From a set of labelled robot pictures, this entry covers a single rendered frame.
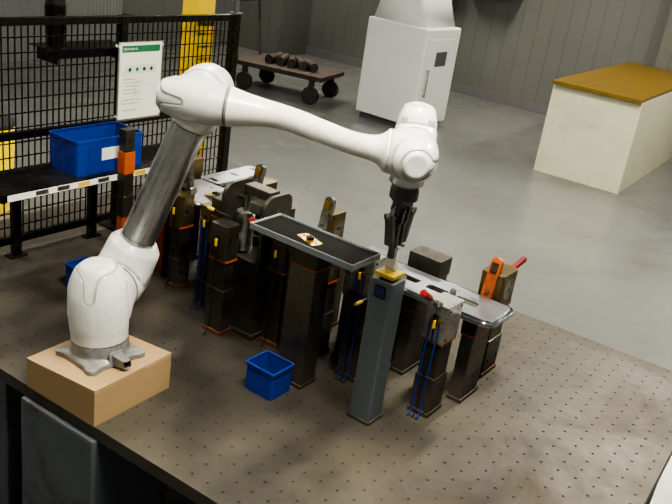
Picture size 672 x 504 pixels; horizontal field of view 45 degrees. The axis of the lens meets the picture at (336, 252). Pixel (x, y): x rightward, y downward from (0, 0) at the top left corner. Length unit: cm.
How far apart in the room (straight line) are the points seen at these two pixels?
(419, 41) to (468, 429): 642
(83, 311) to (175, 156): 48
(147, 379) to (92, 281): 32
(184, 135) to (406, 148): 68
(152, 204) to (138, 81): 113
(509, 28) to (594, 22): 108
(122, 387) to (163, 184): 56
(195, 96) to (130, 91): 133
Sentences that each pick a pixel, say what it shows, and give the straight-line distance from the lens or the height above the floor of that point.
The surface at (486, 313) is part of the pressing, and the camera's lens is 244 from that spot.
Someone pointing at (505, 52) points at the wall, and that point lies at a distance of 1105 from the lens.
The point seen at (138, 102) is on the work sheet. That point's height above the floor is 121.
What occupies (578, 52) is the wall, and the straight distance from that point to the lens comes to 1072.
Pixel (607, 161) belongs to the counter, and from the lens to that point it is 790.
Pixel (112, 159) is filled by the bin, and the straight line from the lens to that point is 312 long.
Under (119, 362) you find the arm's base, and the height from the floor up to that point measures 84.
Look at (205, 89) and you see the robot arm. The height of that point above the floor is 158.
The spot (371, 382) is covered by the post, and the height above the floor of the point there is 84.
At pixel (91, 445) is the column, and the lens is 229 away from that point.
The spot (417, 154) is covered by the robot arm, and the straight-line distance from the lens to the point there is 183.
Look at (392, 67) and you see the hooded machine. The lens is 871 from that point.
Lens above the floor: 202
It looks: 22 degrees down
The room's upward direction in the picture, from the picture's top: 9 degrees clockwise
